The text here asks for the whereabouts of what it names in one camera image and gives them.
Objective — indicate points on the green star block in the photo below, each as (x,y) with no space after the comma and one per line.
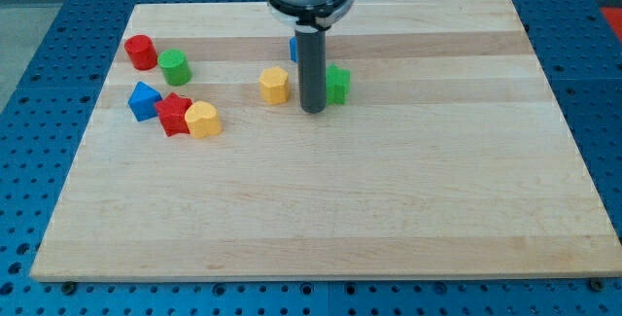
(337,84)

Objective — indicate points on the red star block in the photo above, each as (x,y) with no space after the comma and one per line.
(171,113)

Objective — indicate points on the yellow hexagon block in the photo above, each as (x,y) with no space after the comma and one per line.
(274,85)

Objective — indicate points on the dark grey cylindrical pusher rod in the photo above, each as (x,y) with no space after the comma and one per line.
(311,69)

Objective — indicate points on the blue block behind rod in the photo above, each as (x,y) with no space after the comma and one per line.
(293,49)

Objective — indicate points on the yellow heart block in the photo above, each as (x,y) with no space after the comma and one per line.
(203,119)

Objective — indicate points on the wooden board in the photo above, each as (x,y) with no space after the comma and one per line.
(450,159)

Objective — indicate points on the green cylinder block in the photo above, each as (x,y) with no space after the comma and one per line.
(174,66)

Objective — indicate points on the blue triangle block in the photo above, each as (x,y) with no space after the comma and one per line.
(142,102)

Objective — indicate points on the red cylinder block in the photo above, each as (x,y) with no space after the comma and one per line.
(141,52)

